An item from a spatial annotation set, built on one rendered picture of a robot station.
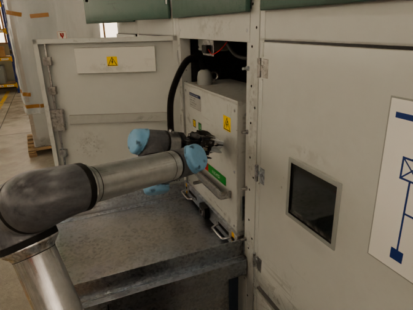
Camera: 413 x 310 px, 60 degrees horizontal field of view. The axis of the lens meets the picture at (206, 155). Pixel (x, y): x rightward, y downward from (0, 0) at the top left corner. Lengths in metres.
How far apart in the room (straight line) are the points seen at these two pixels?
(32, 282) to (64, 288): 0.06
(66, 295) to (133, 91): 1.10
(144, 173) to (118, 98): 0.96
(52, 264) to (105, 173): 0.21
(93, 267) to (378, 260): 0.92
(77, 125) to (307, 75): 1.24
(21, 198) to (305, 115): 0.59
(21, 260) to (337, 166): 0.65
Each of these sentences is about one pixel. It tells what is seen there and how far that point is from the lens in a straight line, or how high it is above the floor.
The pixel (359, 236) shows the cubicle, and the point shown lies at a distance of 0.78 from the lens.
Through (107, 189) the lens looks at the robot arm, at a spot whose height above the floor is 1.32.
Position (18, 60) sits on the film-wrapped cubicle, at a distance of 5.23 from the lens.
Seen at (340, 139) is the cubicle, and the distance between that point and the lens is 0.76.
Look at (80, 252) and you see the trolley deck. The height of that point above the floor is 0.85.
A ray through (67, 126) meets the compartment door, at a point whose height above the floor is 1.19.
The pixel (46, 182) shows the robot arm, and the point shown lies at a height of 1.37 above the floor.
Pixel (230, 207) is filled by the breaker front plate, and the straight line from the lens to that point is 1.31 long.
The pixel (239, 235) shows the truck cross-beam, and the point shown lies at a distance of 1.29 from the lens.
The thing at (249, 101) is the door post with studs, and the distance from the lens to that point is 1.08.
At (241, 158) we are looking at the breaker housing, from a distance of 1.19.
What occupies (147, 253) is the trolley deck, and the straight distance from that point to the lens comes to 1.36.
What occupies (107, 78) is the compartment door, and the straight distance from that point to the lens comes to 1.72.
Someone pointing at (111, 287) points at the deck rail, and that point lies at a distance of 1.21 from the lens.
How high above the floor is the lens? 1.62
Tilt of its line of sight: 20 degrees down
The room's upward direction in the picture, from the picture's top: 1 degrees counter-clockwise
